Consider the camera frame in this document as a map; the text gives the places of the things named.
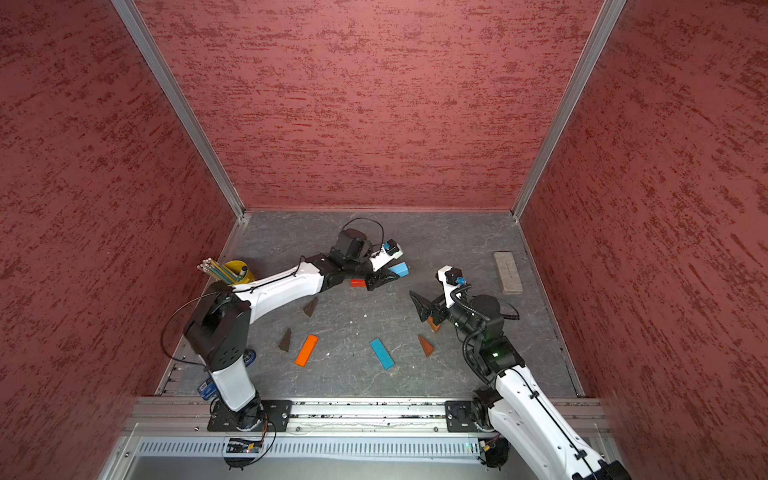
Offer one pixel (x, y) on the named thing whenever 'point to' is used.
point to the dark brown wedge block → (285, 342)
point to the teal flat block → (382, 354)
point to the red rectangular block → (358, 283)
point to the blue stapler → (209, 389)
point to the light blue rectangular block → (401, 269)
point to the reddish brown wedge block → (425, 346)
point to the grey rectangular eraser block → (508, 274)
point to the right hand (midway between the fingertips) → (422, 289)
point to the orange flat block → (306, 350)
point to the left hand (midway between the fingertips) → (392, 275)
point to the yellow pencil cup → (236, 267)
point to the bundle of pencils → (218, 270)
